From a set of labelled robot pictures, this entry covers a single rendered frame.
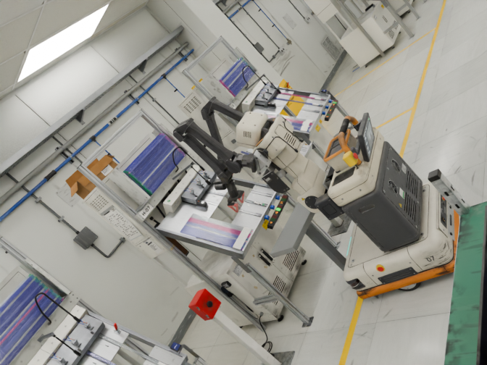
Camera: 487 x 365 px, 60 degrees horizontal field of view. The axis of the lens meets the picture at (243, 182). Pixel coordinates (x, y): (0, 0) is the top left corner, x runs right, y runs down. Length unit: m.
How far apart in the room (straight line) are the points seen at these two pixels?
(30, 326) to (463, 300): 2.26
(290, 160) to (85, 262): 2.63
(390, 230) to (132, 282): 2.94
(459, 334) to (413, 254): 1.49
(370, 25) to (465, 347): 6.40
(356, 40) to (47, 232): 5.29
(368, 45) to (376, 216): 5.13
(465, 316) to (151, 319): 3.87
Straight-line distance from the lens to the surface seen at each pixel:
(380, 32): 7.17
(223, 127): 4.22
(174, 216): 3.25
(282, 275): 3.51
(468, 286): 1.13
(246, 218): 3.12
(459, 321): 1.08
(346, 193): 2.32
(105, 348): 2.71
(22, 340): 2.74
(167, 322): 4.73
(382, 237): 2.50
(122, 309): 4.55
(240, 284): 3.23
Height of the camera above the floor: 1.70
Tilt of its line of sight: 13 degrees down
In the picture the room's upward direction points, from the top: 45 degrees counter-clockwise
